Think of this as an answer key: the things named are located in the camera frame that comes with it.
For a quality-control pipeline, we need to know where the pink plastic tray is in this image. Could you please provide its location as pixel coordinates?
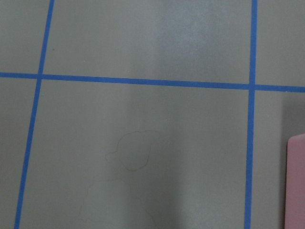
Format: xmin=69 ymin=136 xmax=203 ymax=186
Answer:
xmin=285 ymin=134 xmax=305 ymax=229

